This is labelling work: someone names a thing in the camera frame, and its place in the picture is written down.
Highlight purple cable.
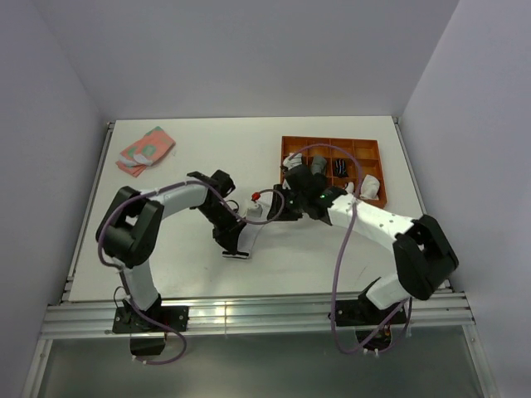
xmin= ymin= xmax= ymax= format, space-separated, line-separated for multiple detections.
xmin=97 ymin=180 xmax=287 ymax=366
xmin=281 ymin=143 xmax=414 ymax=356

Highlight black striped sock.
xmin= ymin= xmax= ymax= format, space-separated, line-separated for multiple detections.
xmin=334 ymin=158 xmax=348 ymax=178

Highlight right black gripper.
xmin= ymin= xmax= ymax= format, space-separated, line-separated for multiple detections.
xmin=266 ymin=183 xmax=307 ymax=221

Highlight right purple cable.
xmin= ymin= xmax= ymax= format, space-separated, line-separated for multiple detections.
xmin=281 ymin=143 xmax=414 ymax=356

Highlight pink green patterned socks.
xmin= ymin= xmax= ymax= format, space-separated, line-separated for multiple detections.
xmin=115 ymin=126 xmax=175 ymax=177

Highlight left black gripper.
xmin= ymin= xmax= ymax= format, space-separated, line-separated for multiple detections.
xmin=197 ymin=202 xmax=246 ymax=255

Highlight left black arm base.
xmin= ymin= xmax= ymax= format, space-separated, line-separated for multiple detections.
xmin=112 ymin=304 xmax=189 ymax=364

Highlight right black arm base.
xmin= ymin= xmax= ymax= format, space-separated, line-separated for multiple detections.
xmin=334 ymin=296 xmax=412 ymax=354

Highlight rolled grey socks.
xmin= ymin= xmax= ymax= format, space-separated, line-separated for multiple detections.
xmin=310 ymin=155 xmax=328 ymax=176

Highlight orange compartment tray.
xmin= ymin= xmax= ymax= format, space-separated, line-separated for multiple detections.
xmin=281 ymin=136 xmax=387 ymax=209

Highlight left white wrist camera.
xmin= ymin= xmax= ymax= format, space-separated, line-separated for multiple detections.
xmin=245 ymin=200 xmax=266 ymax=221

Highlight white sock with black stripes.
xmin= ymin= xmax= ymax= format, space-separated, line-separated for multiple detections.
xmin=222 ymin=197 xmax=271 ymax=260

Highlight rolled white striped socks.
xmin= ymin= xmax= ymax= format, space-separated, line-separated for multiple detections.
xmin=282 ymin=153 xmax=303 ymax=170

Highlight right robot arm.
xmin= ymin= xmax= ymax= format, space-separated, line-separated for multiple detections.
xmin=267 ymin=165 xmax=459 ymax=324

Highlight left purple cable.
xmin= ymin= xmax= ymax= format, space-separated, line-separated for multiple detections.
xmin=97 ymin=180 xmax=287 ymax=366

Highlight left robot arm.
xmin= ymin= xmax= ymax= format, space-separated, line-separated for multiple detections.
xmin=95 ymin=170 xmax=250 ymax=331

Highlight large white rolled socks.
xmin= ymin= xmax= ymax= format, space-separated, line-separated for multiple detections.
xmin=360 ymin=174 xmax=380 ymax=200

